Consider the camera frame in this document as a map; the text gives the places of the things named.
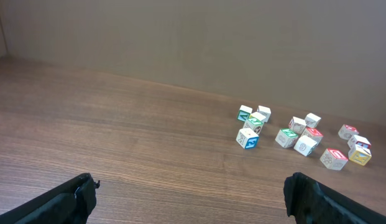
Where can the green Z letter block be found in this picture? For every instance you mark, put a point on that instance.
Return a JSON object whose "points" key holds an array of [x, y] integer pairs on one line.
{"points": [[286, 138]]}

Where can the red U letter block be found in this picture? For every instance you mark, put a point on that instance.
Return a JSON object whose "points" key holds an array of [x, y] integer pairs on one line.
{"points": [[333, 159]]}

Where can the red M letter block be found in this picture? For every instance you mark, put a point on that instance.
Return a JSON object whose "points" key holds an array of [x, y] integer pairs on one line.
{"points": [[314, 134]]}

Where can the yellow K letter block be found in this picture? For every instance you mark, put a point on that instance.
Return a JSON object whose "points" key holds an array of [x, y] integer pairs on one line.
{"points": [[359, 154]]}

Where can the blue-sided white block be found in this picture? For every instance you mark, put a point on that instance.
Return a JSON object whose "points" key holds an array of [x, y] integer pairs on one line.
{"points": [[247, 138]]}

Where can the green J letter block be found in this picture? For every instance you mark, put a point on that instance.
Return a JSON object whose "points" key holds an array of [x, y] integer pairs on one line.
{"points": [[254, 124]]}

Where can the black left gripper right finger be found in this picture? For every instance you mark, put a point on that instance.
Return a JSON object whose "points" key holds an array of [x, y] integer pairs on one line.
{"points": [[310, 202]]}

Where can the white block red A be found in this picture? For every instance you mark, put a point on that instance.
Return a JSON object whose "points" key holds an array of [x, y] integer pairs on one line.
{"points": [[359, 140]]}

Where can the plain cream wooden block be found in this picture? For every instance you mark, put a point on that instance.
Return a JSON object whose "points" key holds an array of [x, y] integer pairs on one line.
{"points": [[312, 120]]}

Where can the red Q letter block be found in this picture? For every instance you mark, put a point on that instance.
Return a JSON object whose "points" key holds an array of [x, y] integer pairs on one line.
{"points": [[347, 131]]}

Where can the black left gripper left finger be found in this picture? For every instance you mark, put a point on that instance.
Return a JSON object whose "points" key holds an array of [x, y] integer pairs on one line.
{"points": [[70, 202]]}

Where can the white block number nine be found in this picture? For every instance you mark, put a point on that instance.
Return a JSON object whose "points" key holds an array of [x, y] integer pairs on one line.
{"points": [[305, 145]]}

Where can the white block red drawing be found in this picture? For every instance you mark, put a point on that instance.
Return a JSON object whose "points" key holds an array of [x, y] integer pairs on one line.
{"points": [[297, 125]]}

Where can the green V letter block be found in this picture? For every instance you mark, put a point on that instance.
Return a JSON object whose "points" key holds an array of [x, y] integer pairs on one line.
{"points": [[244, 112]]}

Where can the plain white wooden block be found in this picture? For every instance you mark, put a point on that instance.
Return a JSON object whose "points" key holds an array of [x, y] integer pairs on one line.
{"points": [[265, 111]]}

